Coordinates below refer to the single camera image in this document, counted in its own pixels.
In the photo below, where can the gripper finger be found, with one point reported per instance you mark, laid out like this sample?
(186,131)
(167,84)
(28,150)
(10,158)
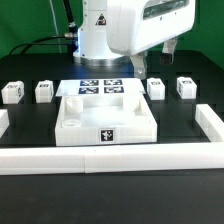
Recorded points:
(140,65)
(167,54)

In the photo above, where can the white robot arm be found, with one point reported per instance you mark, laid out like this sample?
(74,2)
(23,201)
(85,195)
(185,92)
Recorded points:
(115,29)

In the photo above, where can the white tag sheet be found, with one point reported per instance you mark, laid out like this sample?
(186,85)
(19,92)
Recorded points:
(99,87)

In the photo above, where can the white U-shaped fence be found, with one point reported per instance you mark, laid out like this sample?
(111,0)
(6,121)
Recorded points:
(22,161)

